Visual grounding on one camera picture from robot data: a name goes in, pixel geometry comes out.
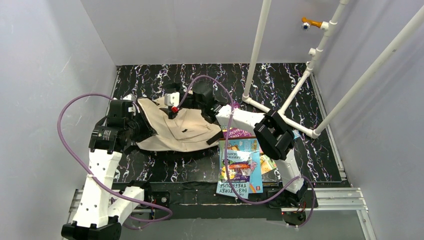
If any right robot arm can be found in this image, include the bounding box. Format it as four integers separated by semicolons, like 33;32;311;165
164;82;308;205

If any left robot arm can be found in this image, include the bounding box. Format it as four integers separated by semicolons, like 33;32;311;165
61;99;155;240

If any white pvc pipe frame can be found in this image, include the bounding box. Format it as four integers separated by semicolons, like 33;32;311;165
241;0;424;139

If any yellow crayon pack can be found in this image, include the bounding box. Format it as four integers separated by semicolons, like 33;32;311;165
292;129;302;140

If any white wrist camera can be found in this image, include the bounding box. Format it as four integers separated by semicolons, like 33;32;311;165
122;94;136;108
164;92;180;107

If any purple treehouse book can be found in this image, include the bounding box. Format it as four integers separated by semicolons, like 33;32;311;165
218;103;254;139

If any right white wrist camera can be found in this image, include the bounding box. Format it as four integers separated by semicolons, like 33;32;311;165
164;92;180;107

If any blue 143-storey treehouse book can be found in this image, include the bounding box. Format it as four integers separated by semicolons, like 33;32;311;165
216;149;253;199

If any beige canvas student bag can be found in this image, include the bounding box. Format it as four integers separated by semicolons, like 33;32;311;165
136;97;222;152

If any light blue cartoon notebook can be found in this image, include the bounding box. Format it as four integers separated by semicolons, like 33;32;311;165
216;137;264;199

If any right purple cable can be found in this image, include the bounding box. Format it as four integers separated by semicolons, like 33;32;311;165
177;75;316;229

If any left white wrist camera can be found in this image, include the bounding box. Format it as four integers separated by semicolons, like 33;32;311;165
122;94;136;108

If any yellow item blister pack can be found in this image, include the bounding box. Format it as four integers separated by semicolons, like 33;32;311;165
260;154;277;175

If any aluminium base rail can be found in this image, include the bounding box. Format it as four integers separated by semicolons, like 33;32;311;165
67;187;377;240

